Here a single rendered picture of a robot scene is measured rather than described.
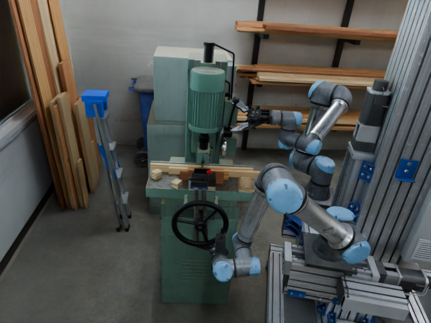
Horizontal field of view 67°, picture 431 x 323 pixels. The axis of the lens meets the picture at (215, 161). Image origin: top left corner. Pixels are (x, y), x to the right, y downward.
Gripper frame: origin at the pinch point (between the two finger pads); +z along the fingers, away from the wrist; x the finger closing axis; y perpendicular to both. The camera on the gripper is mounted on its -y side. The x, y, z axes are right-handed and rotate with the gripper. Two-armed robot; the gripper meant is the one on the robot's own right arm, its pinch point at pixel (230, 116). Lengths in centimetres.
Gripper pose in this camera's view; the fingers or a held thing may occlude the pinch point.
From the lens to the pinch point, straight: 164.9
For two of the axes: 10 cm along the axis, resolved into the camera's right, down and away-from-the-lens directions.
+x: -0.3, 9.5, -3.1
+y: 0.7, -3.1, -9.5
